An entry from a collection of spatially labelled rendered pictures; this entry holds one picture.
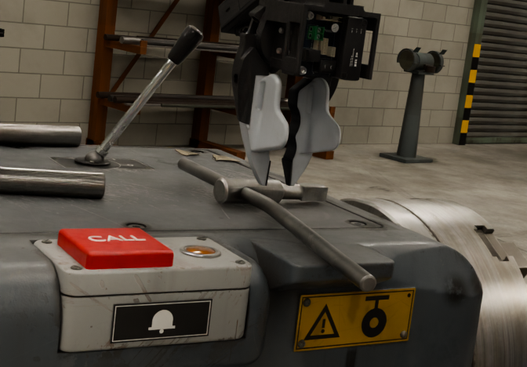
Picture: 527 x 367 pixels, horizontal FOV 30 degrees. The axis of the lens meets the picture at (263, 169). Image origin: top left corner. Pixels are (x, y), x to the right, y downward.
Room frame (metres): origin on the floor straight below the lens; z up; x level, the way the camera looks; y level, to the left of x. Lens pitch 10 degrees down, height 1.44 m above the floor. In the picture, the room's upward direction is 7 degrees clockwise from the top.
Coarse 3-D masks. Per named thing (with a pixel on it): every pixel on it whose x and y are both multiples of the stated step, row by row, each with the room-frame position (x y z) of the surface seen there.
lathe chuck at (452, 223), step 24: (432, 216) 1.01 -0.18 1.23; (456, 216) 1.03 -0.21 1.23; (480, 216) 1.04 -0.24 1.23; (456, 240) 0.98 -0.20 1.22; (480, 240) 1.00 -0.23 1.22; (480, 264) 0.97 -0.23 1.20; (504, 264) 0.98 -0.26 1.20; (504, 288) 0.96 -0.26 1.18; (480, 312) 0.93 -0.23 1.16; (504, 312) 0.94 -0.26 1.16; (480, 336) 0.92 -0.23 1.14; (504, 336) 0.93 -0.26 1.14; (480, 360) 0.91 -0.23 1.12; (504, 360) 0.93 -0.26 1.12
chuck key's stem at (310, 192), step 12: (216, 180) 0.83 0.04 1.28; (228, 180) 0.83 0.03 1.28; (240, 180) 0.83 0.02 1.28; (252, 180) 0.84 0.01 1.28; (276, 180) 0.86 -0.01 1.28; (216, 192) 0.83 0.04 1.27; (228, 192) 0.82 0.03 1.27; (240, 192) 0.83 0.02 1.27; (264, 192) 0.84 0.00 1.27; (276, 192) 0.85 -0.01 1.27; (288, 192) 0.86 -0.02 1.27; (300, 192) 0.87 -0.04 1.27; (312, 192) 0.88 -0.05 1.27; (324, 192) 0.89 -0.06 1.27
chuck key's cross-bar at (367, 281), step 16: (208, 176) 0.87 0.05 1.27; (224, 176) 0.86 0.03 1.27; (256, 192) 0.82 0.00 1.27; (272, 208) 0.78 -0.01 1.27; (288, 224) 0.74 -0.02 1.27; (304, 224) 0.73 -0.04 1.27; (304, 240) 0.71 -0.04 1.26; (320, 240) 0.69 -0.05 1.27; (336, 256) 0.66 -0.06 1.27; (352, 272) 0.63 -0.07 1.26; (368, 272) 0.63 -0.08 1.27; (368, 288) 0.62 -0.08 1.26
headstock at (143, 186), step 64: (128, 192) 0.84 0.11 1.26; (192, 192) 0.87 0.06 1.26; (0, 256) 0.60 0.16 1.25; (256, 256) 0.71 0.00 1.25; (448, 256) 0.79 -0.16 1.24; (0, 320) 0.56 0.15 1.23; (256, 320) 0.66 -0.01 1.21; (320, 320) 0.71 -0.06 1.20; (384, 320) 0.74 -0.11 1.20; (448, 320) 0.78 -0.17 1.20
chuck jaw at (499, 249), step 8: (480, 232) 1.02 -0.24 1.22; (488, 240) 1.02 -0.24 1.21; (496, 240) 1.02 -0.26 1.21; (488, 248) 1.00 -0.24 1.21; (496, 248) 1.01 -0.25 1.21; (504, 248) 1.04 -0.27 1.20; (512, 248) 1.04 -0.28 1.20; (496, 256) 1.00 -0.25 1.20; (504, 256) 1.00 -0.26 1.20; (520, 256) 1.04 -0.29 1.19; (520, 264) 1.02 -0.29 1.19
